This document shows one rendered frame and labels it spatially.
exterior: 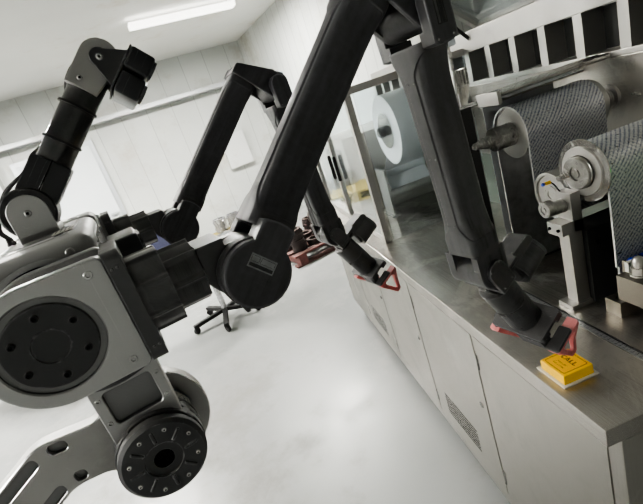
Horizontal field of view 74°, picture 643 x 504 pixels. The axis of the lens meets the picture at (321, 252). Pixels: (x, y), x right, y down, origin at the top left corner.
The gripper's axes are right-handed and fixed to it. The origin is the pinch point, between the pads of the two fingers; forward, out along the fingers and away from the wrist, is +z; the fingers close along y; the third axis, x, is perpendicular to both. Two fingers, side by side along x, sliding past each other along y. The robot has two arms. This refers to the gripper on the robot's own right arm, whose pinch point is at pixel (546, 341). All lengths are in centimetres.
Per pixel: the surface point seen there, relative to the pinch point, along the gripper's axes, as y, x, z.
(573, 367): 1.9, -1.5, 14.9
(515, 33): 63, -101, -5
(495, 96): 37, -55, -15
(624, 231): 6.1, -35.2, 13.7
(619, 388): -5.8, -1.8, 17.9
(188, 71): 710, -204, -78
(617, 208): 6.4, -37.2, 7.9
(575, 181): 13.6, -38.8, 0.7
